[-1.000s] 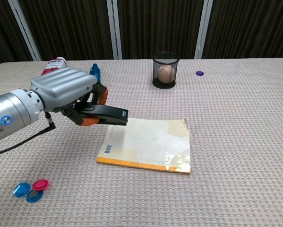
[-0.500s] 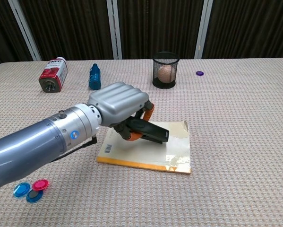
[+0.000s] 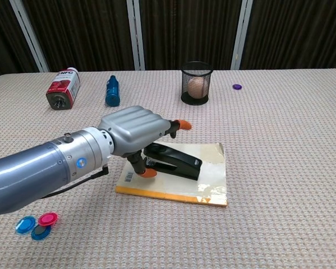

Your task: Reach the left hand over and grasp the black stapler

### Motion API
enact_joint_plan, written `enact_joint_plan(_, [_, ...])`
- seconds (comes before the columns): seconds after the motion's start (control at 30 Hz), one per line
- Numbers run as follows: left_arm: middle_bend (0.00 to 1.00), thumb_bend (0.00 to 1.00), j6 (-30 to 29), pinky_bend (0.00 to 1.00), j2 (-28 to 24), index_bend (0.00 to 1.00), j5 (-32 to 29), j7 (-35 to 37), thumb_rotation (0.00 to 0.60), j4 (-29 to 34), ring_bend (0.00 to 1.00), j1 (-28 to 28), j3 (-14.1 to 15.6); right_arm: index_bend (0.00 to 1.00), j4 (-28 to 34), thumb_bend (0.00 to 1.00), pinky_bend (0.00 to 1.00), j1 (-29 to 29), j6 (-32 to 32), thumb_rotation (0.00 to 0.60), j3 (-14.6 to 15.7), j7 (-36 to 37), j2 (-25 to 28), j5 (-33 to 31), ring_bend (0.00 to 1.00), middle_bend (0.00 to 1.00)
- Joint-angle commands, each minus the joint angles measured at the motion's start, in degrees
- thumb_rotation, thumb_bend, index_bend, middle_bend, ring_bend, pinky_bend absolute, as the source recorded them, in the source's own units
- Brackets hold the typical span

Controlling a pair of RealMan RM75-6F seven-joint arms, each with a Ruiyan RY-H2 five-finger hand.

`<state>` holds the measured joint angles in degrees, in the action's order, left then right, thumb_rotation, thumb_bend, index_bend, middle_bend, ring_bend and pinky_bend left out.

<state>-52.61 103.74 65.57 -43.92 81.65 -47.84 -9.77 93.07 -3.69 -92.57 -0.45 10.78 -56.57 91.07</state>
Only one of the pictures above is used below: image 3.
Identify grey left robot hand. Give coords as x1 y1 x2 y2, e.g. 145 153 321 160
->
97 105 193 179

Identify black stapler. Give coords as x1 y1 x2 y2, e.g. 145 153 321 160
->
143 142 204 182

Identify beige ball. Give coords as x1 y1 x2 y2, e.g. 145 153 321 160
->
187 77 206 99

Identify worn yellow paperback book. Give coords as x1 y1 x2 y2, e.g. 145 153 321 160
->
114 141 228 208

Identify blue metallic bottle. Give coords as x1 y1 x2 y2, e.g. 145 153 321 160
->
105 75 121 107

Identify black mesh pen holder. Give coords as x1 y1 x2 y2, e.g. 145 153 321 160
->
181 61 214 106

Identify red white NFC juice carton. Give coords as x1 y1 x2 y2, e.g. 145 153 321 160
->
45 67 82 111

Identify pink translucent plastic disc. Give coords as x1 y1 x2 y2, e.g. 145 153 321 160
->
38 212 59 227

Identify blue disc with dark centre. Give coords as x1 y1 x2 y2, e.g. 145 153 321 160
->
30 224 52 241

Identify light blue translucent plastic disc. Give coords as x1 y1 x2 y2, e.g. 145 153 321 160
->
15 215 36 235

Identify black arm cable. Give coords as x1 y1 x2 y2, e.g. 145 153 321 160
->
38 165 110 200

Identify grey metal wall rail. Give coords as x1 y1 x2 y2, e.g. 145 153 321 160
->
230 0 254 70
126 0 146 71
9 0 50 73

